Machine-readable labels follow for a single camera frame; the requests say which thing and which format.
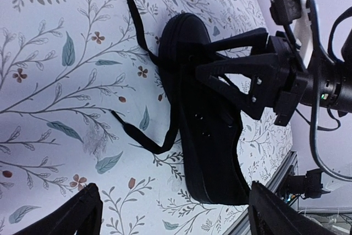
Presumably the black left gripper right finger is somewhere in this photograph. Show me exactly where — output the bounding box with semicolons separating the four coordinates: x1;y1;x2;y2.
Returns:
248;182;333;235

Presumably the black shoe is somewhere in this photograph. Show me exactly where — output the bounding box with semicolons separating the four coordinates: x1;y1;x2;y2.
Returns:
158;13;250;206

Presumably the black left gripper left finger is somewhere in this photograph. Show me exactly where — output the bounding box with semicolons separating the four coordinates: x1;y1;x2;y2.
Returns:
16;183;103;235

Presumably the floral tablecloth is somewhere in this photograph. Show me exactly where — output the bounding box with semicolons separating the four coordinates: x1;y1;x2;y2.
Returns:
0;0;296;235

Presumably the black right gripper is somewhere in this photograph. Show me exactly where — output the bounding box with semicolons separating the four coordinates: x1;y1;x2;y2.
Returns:
195;28;309;125

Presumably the black shoelace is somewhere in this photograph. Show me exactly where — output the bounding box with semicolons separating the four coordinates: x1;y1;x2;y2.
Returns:
112;0;184;155

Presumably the front aluminium rail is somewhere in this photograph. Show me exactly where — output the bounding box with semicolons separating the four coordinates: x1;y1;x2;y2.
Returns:
223;151;298;235

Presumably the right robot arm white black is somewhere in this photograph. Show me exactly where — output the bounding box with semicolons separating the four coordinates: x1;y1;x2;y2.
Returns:
195;0;351;126

